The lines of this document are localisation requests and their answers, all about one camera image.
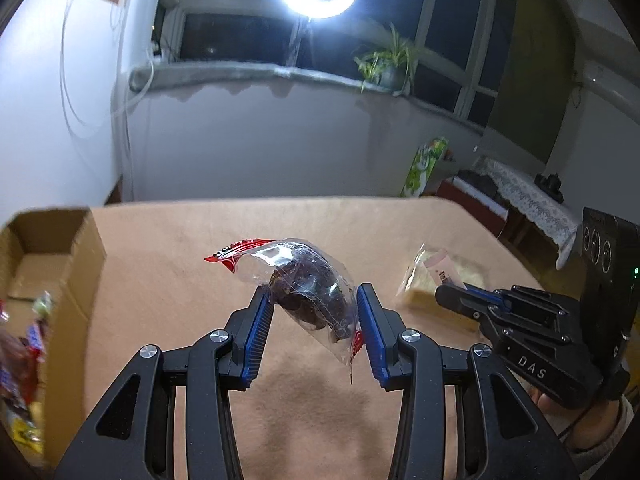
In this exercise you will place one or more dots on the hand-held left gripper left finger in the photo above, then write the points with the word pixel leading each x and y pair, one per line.
pixel 257 335

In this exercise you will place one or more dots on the small clear dark snack packet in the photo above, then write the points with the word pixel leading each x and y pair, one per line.
pixel 12 352

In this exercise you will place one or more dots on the cardboard box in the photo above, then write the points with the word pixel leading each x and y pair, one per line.
pixel 75 285

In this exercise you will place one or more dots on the red cabinet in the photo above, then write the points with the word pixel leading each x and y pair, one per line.
pixel 470 197

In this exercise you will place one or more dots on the grey stone window sill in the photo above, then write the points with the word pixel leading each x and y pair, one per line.
pixel 225 74

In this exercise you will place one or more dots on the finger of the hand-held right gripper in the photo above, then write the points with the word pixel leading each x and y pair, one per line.
pixel 530 305
pixel 460 307

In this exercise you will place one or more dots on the white cabinet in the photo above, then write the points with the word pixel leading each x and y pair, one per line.
pixel 40 110

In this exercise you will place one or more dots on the clear packet with green candy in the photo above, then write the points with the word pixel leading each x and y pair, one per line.
pixel 42 305

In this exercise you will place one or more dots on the yellow snack packet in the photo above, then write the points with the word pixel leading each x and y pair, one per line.
pixel 425 285

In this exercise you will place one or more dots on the yellow candy packet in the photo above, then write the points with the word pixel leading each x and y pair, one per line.
pixel 25 432

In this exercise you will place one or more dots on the person's right hand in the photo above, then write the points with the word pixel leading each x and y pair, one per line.
pixel 575 425

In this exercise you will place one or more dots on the potted spider plant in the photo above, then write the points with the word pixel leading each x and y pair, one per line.
pixel 387 77

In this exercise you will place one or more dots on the person's right forearm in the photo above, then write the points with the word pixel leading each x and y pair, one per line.
pixel 612 457

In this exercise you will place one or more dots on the table with lace cloth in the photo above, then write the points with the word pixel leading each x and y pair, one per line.
pixel 530 200

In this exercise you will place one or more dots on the small dark object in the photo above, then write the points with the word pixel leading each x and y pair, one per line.
pixel 547 185

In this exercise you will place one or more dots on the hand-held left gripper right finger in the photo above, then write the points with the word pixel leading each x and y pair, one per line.
pixel 370 335

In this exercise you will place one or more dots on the light stand tripod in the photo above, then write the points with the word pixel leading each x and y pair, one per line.
pixel 300 40

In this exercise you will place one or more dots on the green printed carton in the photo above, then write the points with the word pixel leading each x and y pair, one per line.
pixel 420 170

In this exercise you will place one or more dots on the clear packet of dark snack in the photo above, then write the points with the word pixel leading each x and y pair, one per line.
pixel 305 290

